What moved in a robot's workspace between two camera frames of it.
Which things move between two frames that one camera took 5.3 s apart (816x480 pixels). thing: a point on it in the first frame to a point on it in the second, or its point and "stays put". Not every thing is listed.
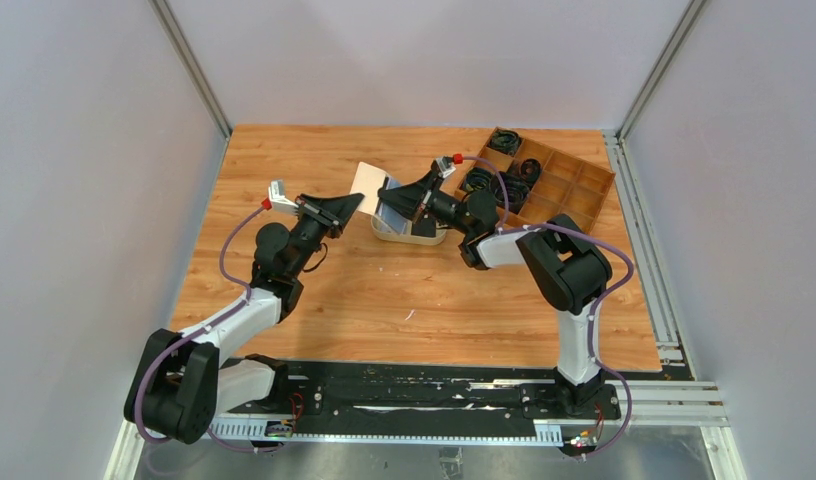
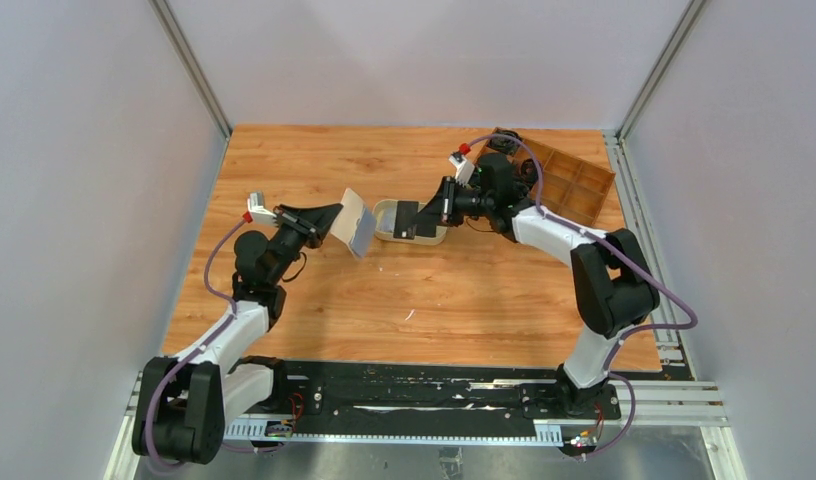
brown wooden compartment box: [533, 183] stays put
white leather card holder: [385, 215] to [355, 225]
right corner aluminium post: [621, 151] stays put
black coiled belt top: [505, 141] stays put
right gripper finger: [409, 196] to [430, 215]
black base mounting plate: [343, 390] stays put
